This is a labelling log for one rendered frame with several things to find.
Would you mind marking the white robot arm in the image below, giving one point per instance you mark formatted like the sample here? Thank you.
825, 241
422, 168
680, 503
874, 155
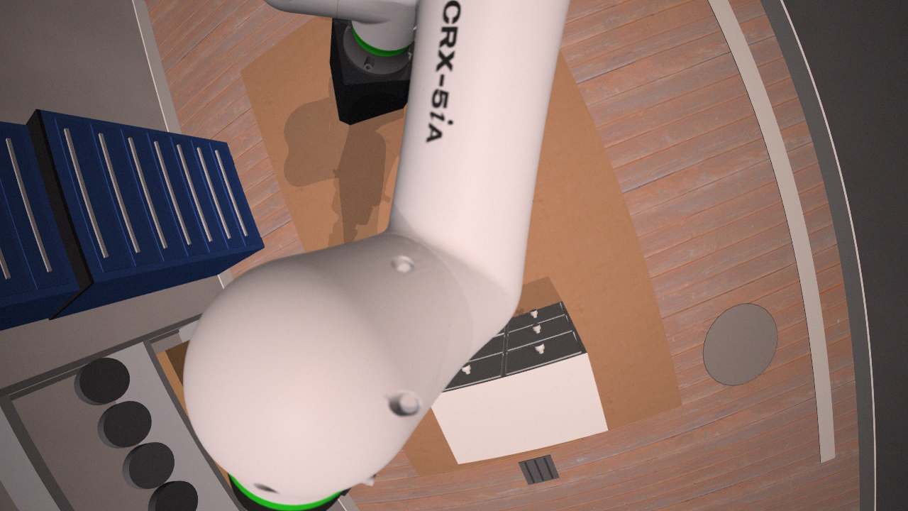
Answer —
307, 374

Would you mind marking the white chest of drawers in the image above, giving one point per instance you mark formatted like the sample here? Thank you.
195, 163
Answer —
531, 409

